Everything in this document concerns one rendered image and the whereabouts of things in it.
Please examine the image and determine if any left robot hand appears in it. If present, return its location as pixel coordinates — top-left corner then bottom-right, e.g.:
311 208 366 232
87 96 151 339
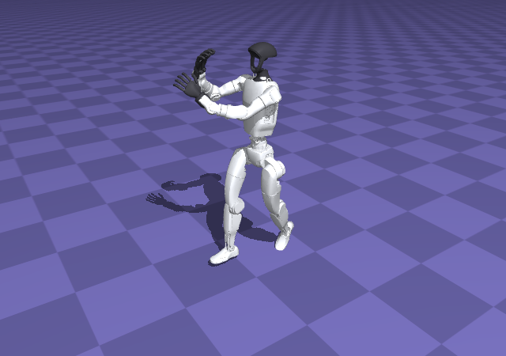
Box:
173 73 208 108

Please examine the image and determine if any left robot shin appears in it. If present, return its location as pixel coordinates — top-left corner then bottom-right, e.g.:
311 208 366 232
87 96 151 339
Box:
270 202 289 235

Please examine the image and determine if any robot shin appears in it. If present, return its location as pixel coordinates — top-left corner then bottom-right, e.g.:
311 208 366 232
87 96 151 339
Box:
270 202 289 235
223 204 242 252

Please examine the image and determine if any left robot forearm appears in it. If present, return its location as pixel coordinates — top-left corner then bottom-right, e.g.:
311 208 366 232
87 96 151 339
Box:
198 95 247 119

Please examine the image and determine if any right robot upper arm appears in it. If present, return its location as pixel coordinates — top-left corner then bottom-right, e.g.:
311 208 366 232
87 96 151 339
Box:
208 74 252 102

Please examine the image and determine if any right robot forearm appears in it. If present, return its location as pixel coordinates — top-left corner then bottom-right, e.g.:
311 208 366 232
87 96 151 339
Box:
192 71 214 95

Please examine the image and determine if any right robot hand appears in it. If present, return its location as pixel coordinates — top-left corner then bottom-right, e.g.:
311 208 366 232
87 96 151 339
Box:
194 49 215 79

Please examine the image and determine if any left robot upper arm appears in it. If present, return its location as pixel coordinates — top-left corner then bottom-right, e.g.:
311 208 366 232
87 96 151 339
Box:
238 85 281 121

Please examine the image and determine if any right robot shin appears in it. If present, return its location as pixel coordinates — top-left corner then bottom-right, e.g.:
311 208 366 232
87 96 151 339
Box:
223 204 242 252

